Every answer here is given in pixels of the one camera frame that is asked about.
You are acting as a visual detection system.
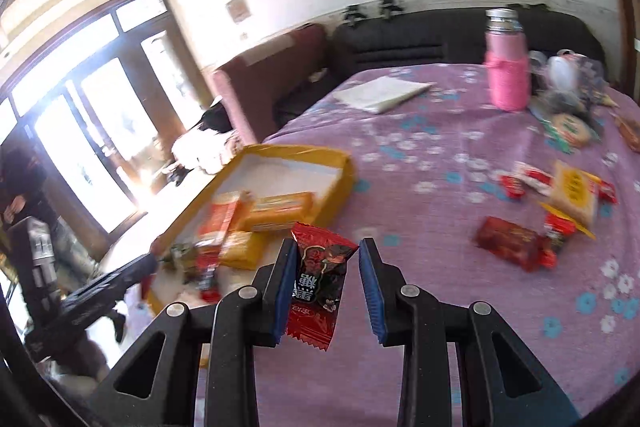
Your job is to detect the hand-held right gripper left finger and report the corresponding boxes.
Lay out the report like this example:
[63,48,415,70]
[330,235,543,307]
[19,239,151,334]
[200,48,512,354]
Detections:
[85,238,299,427]

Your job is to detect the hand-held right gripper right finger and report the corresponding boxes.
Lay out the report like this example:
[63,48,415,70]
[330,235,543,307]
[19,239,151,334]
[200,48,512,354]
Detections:
[358,237,581,427]

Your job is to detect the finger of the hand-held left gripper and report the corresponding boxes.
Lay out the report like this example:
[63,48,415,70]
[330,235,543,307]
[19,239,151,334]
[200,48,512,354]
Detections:
[62,253,160,308]

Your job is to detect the red candy packet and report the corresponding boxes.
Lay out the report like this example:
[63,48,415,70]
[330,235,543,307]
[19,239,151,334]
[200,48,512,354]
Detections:
[284,222,360,353]
[195,252,222,303]

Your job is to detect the green pea snack packet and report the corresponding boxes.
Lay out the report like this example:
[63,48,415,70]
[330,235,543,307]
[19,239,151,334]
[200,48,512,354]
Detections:
[167,244,198,273]

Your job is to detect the plain orange snack packet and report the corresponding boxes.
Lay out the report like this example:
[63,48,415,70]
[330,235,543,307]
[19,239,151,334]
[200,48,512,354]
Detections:
[219,231,267,271]

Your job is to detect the beige cracker packet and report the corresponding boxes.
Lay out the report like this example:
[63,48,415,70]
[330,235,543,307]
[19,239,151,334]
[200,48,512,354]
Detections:
[240,191,315,233]

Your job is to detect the large orange cracker packet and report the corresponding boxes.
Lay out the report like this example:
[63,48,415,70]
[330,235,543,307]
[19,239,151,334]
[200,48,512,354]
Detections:
[197,192,253,253]

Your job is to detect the yellow cardboard box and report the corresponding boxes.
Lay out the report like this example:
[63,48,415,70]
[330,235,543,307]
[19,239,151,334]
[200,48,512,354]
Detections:
[147,144,356,313]

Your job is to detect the purple floral tablecloth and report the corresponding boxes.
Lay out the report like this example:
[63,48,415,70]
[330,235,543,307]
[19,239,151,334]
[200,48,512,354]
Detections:
[197,62,640,427]

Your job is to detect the red jujube snack packet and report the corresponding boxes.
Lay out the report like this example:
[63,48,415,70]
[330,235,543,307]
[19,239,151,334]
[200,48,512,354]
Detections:
[474,216,546,273]

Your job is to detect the wooden framed glass door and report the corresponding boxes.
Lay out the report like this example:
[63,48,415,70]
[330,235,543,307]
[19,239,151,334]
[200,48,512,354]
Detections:
[0,0,201,248]

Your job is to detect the small red snack packet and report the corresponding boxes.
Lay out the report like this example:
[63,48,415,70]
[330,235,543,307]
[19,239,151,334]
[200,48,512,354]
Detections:
[501,174,526,200]
[597,179,619,205]
[542,212,569,270]

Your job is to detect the white paper sheet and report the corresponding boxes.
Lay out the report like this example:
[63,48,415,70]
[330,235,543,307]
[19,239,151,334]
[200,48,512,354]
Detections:
[332,76,433,115]

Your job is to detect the white red small packet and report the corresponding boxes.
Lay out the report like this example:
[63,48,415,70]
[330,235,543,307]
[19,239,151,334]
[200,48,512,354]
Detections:
[515,162,553,195]

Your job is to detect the reddish brown armchair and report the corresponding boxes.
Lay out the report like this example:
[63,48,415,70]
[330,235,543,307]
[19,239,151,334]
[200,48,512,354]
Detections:
[210,24,341,148]

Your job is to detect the yellow label cracker packet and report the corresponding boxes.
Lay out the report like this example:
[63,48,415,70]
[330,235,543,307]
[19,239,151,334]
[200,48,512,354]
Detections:
[547,159,601,228]

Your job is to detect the round cracker packet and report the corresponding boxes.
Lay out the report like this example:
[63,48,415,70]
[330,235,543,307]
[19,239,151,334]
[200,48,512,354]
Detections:
[542,112,598,152]

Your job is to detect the black sofa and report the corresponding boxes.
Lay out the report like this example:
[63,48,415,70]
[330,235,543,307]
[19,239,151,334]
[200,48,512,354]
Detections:
[272,2,606,132]

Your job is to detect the pink knitted-sleeve thermos bottle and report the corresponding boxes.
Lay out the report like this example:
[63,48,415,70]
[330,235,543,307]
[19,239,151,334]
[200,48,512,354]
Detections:
[482,7,532,112]

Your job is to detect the dark plastic bag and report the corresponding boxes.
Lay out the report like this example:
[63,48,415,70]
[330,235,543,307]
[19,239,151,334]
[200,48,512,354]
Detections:
[537,87,591,118]

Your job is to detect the brown packet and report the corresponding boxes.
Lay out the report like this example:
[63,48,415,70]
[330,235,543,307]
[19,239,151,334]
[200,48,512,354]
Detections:
[615,114,640,152]

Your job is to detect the small wall plaque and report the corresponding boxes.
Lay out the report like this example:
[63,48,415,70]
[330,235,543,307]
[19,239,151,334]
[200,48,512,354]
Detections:
[225,0,251,25]

